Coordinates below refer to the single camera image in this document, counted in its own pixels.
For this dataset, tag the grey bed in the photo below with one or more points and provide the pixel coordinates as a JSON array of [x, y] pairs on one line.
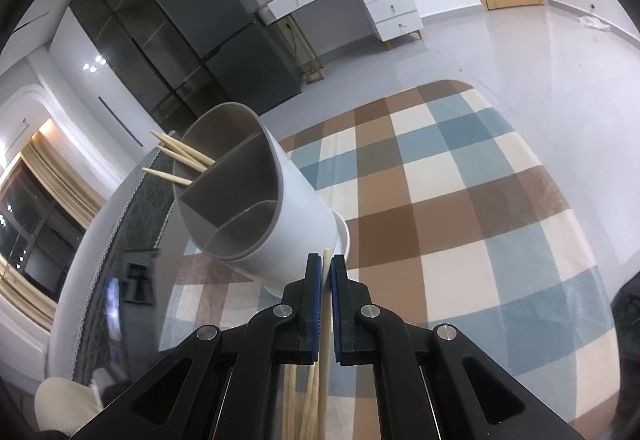
[[140, 210]]

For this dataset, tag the pile of bamboo chopsticks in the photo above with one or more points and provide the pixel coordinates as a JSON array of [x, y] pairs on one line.
[[291, 400]]

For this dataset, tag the white dressing table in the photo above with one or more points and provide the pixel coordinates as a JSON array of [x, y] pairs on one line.
[[395, 5]]

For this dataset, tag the plaid brown blue rug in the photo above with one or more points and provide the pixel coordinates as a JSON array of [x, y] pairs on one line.
[[450, 220]]

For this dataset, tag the dark grey refrigerator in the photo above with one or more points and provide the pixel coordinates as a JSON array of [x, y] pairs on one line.
[[210, 20]]

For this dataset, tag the white wardrobe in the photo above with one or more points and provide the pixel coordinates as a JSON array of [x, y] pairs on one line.
[[85, 90]]

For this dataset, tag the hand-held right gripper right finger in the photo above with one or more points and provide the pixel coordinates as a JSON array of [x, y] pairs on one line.
[[337, 310]]

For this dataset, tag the white divided utensil holder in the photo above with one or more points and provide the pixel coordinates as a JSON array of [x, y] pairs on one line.
[[300, 200]]

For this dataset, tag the slender bamboo chopstick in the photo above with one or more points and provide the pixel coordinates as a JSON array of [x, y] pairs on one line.
[[167, 176], [182, 148], [325, 370], [180, 159]]

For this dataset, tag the dark window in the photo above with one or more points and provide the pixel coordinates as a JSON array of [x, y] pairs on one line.
[[40, 235]]

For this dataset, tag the beige curtain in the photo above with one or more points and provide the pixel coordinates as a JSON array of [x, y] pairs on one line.
[[25, 300], [65, 180]]

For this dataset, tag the gold frame stool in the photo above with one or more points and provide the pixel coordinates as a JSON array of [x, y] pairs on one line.
[[314, 76]]

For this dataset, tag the small white floor item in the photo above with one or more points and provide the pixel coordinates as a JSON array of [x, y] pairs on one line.
[[595, 23]]

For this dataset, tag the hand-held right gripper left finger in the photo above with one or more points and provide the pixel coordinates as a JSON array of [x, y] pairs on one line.
[[314, 310]]

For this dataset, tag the dark glass cabinet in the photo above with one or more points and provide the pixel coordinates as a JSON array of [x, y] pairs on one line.
[[120, 35]]

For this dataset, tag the dark cloth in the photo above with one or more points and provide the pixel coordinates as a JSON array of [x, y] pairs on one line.
[[627, 310]]

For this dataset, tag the white cloth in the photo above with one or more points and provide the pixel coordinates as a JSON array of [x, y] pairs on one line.
[[65, 400]]

